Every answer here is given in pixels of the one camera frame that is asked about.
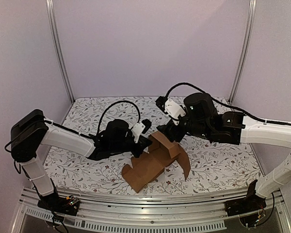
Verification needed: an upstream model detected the floral patterned table mat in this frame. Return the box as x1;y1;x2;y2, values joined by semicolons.
33;96;266;196

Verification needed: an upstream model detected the right aluminium frame post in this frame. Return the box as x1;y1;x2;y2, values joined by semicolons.
228;0;257;104

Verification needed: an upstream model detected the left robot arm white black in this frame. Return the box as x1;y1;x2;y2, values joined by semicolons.
5;109;152;211

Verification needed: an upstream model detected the brown cardboard box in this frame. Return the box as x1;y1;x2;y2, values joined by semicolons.
121;131;191;193

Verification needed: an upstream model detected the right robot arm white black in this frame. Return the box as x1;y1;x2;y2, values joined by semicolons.
155;93;291;212

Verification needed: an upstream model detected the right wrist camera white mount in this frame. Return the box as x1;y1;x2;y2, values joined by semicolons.
155;96;186;125

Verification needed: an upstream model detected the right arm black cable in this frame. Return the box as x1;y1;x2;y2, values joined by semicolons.
164;82;291;127

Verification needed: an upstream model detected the front aluminium rail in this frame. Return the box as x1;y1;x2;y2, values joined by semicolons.
11;186;286;231

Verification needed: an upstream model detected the left aluminium frame post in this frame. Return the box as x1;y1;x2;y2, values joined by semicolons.
46;0;75;104

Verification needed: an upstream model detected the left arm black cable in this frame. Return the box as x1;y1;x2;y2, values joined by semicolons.
97;100;142;136

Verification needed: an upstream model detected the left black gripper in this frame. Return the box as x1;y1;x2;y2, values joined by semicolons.
110;131;152;159

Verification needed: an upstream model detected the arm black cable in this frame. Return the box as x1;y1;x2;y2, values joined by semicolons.
97;100;142;136
164;82;291;127

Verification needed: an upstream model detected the aluminium frame post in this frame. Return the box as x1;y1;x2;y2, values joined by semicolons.
228;0;257;104
46;0;75;104

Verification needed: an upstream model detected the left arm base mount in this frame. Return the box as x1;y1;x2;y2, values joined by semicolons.
37;193;81;216

